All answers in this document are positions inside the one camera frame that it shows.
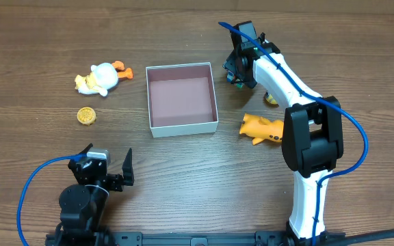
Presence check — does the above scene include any multicoloured puzzle cube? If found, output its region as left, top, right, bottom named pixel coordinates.
left=226, top=70, right=244, bottom=88

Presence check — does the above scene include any yellow grey face ball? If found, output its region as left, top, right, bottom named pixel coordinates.
left=264, top=92, right=278, bottom=105

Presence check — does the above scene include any orange plush dog toy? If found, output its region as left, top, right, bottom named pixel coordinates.
left=239, top=113, right=284, bottom=145

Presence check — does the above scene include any white cardboard box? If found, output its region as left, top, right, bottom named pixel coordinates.
left=146, top=62, right=219, bottom=138

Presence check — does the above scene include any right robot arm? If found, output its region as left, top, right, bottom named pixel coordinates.
left=223, top=31, right=343, bottom=245

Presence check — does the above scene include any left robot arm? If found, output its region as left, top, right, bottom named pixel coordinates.
left=45, top=144, right=134, bottom=246

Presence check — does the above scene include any white plush duck toy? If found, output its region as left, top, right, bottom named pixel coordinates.
left=75, top=61, right=133, bottom=97

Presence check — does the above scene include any blue left camera cable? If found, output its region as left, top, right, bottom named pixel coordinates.
left=16, top=154, right=88, bottom=246

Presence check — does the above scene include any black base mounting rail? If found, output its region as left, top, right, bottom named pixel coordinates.
left=44, top=230, right=347, bottom=246

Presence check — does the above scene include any thick black cable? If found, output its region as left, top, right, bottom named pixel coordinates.
left=323, top=225, right=394, bottom=246

